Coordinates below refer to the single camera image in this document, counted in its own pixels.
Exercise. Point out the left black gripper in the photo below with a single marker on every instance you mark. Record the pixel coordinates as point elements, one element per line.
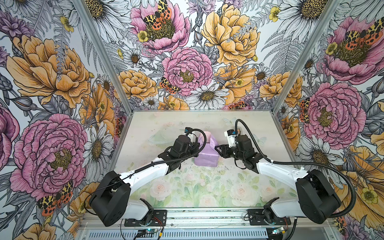
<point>195,147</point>

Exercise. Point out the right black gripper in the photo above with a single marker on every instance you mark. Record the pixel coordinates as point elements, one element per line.
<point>224,148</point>

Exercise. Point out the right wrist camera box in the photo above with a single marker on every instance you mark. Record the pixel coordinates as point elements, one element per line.
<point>231,138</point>

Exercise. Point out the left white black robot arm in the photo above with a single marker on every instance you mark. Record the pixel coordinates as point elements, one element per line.
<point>111,200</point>

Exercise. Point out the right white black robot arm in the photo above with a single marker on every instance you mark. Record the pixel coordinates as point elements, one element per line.
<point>316,199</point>

